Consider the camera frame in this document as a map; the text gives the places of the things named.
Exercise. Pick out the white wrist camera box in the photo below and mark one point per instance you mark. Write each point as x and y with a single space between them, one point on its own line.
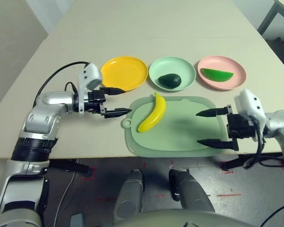
88 74
249 104

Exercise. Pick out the grey robot left leg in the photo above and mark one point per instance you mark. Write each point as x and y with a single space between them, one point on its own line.
130 198

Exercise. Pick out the pink plastic plate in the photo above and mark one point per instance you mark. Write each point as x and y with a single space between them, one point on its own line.
229 66

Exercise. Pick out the yellow toy banana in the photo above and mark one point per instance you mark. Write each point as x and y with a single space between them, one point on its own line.
157 111

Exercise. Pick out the mint green plastic plate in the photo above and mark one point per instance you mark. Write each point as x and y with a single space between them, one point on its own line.
170 66

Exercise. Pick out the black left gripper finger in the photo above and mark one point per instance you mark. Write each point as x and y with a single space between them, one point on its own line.
117 112
112 90

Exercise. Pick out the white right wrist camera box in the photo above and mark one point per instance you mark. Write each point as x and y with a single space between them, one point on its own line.
249 104

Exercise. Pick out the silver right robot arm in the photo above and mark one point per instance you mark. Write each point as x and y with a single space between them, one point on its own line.
281 127

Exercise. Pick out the light green cutting board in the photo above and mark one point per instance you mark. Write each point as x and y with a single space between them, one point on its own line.
180 132

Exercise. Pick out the pale grey robot torso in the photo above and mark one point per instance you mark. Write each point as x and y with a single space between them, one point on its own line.
168 220

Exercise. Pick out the small grey box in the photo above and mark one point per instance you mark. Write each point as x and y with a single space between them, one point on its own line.
77 220

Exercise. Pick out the toy watermelon slice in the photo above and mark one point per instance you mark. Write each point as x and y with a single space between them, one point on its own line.
217 75

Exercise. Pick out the grey robot right leg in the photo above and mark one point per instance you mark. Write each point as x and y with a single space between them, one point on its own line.
191 191

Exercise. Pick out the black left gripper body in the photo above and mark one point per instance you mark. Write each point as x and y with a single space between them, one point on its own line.
97 99

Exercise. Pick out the dark green toy avocado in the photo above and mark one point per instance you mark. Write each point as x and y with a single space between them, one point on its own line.
169 81

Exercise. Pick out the side table with black frame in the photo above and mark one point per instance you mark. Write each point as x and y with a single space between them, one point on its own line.
278 9

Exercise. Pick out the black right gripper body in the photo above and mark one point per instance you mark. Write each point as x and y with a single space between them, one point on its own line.
239 126

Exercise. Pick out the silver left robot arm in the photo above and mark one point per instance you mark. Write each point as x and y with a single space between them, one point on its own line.
47 111

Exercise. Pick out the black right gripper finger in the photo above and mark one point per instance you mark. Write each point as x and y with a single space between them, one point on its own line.
213 112
217 143

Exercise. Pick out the dark rough floor mat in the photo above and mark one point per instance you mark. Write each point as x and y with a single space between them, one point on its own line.
281 52

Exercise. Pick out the grey robot leg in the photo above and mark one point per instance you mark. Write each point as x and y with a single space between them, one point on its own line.
130 198
191 191

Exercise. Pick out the yellow plastic plate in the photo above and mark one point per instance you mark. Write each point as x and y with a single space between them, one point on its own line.
124 73

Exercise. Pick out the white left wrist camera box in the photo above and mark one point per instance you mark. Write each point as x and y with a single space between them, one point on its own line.
88 74

